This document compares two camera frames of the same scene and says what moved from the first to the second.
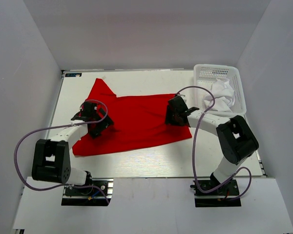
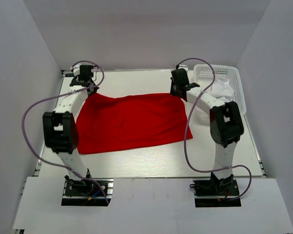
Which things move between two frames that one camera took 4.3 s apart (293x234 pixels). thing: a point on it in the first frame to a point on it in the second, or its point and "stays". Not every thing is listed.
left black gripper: [104, 125] to [95, 87]
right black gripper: [169, 117] to [173, 92]
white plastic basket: [204, 75] stays
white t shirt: [224, 96] stays
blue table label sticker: [73, 74] stays
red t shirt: [138, 121] stays
